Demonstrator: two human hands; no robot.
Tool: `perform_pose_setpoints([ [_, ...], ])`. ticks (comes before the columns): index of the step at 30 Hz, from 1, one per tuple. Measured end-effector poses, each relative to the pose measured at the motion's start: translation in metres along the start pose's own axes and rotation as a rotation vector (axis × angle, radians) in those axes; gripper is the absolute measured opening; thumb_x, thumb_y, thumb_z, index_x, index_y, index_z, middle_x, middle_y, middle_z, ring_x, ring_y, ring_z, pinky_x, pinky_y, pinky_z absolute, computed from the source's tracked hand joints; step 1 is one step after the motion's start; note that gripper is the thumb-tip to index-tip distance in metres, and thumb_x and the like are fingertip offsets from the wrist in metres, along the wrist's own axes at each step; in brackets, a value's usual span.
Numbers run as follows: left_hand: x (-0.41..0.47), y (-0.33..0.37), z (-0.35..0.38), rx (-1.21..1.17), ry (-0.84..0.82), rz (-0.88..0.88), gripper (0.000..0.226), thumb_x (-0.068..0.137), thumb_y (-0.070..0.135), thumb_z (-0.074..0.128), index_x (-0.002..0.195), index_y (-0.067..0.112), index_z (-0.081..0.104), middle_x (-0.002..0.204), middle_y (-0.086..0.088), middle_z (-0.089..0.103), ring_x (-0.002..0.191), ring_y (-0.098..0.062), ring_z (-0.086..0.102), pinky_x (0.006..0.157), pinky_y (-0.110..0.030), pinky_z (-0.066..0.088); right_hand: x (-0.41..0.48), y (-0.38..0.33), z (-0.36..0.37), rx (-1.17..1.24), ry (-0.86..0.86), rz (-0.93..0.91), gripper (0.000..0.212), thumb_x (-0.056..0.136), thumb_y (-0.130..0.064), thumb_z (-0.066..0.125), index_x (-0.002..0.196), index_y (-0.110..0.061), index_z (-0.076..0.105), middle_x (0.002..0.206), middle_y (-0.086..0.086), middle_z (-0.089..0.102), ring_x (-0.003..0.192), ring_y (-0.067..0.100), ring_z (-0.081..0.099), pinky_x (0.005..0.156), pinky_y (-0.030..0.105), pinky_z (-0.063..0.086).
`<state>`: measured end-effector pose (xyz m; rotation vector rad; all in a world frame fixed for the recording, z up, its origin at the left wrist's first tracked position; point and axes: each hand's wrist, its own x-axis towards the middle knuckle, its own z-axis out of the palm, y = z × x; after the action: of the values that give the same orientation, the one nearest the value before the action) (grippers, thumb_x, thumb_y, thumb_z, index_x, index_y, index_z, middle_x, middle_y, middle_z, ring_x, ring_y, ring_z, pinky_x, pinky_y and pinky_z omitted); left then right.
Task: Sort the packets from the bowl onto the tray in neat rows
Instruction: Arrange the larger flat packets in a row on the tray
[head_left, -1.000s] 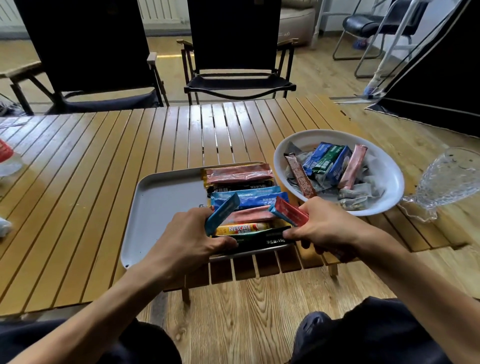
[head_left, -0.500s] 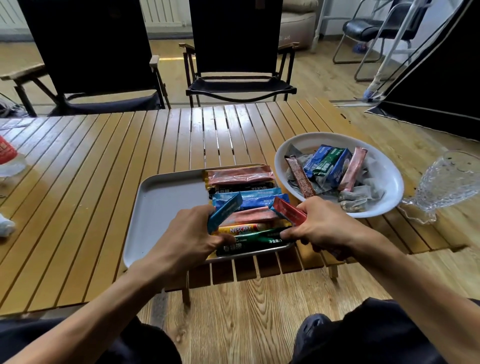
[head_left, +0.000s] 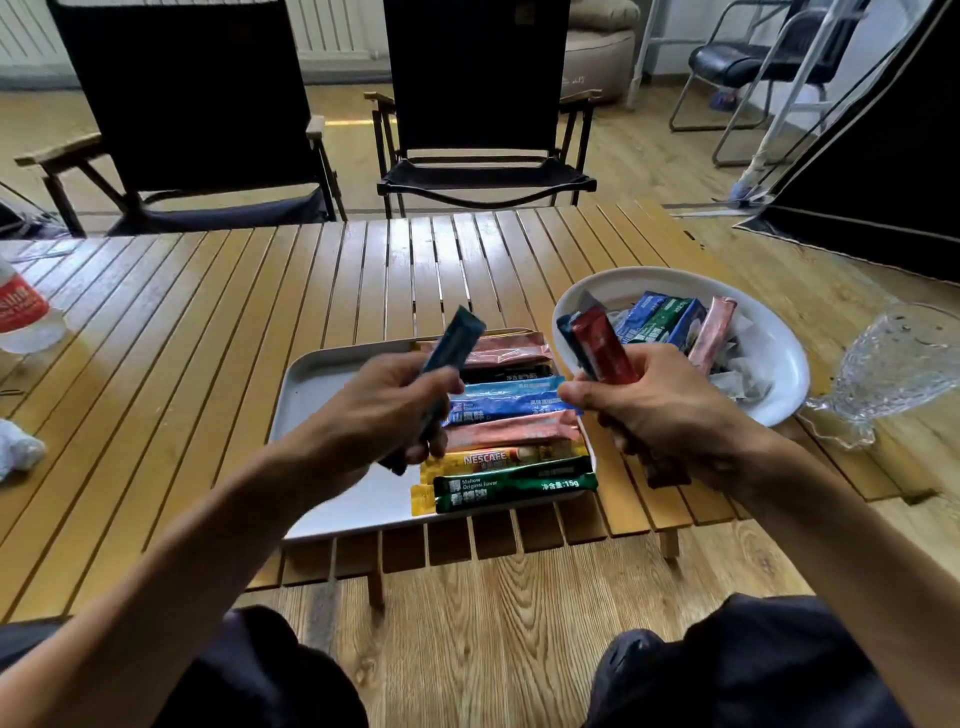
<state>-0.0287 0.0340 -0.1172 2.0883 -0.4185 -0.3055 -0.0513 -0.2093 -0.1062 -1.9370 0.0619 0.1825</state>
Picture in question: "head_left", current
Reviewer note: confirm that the person's left hand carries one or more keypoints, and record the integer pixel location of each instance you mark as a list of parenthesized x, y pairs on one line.
[(375, 420)]

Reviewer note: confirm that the person's right hand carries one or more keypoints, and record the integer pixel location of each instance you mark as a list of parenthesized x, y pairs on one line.
[(675, 412)]

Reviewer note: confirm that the grey rectangular tray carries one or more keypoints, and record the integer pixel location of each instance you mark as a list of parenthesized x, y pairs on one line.
[(337, 390)]

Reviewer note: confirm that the pile of grey sachets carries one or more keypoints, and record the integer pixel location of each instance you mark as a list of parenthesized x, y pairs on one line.
[(742, 379)]

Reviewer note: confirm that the person's right forearm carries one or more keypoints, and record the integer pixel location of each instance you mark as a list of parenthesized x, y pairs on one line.
[(847, 555)]

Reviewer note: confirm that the person's left forearm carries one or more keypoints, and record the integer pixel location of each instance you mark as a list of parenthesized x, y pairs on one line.
[(165, 577)]

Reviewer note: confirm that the person's right leg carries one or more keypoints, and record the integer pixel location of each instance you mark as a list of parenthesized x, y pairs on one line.
[(750, 660)]

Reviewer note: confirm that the person's leg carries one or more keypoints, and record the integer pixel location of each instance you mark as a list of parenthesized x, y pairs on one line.
[(262, 667), (750, 660)]

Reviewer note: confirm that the person's left leg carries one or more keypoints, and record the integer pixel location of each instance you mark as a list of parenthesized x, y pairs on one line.
[(262, 667)]

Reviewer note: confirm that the white round bowl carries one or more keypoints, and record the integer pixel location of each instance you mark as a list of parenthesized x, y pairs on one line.
[(772, 352)]

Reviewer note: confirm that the clear patterned glass cup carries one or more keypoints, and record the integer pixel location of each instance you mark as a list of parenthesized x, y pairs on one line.
[(892, 367)]

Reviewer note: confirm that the small blue bundle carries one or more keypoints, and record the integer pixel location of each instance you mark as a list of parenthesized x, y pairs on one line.
[(724, 99)]

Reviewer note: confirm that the black fabric backdrop panel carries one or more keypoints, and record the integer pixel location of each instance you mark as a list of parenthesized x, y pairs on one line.
[(22, 221), (892, 180)]

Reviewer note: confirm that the black office chair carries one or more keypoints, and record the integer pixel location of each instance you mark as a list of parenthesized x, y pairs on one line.
[(724, 64)]

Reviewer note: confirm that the crumpled white tissue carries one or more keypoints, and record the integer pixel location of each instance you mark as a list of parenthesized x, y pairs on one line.
[(19, 450)]

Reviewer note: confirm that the beige inflatable sofa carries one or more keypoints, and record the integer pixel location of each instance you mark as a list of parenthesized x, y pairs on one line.
[(596, 64)]

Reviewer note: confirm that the black folding chair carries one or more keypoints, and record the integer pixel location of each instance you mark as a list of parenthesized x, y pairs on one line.
[(480, 75), (195, 97)]

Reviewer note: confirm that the clear bottle with red cap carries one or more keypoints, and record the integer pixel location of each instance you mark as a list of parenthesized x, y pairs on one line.
[(22, 307)]

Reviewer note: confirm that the small white pen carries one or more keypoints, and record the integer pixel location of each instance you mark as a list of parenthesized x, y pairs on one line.
[(37, 251)]

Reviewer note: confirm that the white metal frame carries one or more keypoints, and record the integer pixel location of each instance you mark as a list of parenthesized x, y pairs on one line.
[(802, 75)]

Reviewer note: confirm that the white wall radiator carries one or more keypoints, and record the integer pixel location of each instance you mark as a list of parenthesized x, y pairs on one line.
[(337, 26)]

